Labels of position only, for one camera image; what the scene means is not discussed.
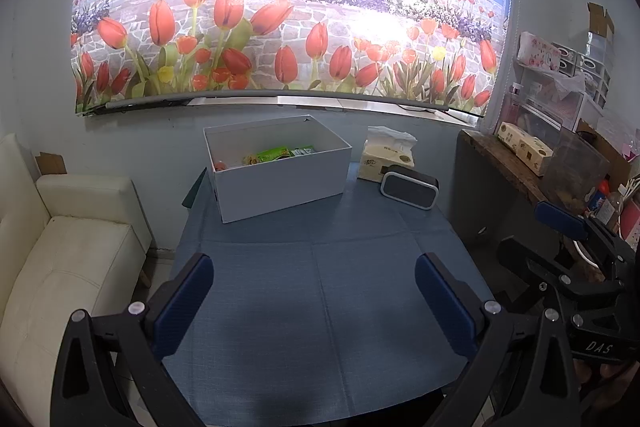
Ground white drawer unit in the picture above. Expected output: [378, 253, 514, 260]
[565, 47, 613, 108]

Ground blue tablecloth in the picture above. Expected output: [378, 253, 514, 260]
[162, 162, 496, 420]

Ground green snack bag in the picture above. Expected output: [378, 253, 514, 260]
[256, 147, 296, 164]

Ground brown cardboard piece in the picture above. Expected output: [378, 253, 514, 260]
[34, 151, 67, 176]

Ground cream leather sofa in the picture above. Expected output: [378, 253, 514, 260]
[0, 133, 153, 408]

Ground patterned tissue pack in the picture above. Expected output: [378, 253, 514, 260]
[496, 122, 553, 178]

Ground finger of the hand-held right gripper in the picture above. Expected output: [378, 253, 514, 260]
[534, 201, 640, 270]
[496, 237, 626, 308]

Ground wooden side table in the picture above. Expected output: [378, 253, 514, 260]
[452, 128, 601, 288]

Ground pink floral pack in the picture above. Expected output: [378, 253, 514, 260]
[517, 32, 566, 70]

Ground clear plastic container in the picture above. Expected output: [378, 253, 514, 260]
[542, 127, 611, 208]

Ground plastic bottle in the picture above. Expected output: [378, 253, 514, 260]
[585, 179, 626, 228]

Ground black speaker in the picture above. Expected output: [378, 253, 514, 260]
[381, 167, 440, 208]

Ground tulip wall poster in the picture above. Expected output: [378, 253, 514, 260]
[70, 0, 516, 118]

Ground clear plastic storage drawers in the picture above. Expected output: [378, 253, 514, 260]
[500, 72, 586, 142]

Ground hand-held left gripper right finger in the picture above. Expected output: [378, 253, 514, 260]
[415, 252, 583, 427]

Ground cream tissue box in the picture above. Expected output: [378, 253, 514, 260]
[356, 126, 418, 184]

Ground open cardboard box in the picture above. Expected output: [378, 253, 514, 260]
[587, 2, 615, 40]

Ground person's right hand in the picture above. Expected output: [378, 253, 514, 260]
[575, 359, 640, 408]

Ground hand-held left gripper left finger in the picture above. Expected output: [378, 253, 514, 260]
[50, 253, 216, 427]

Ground white cardboard box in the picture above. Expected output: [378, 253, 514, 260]
[202, 114, 353, 224]

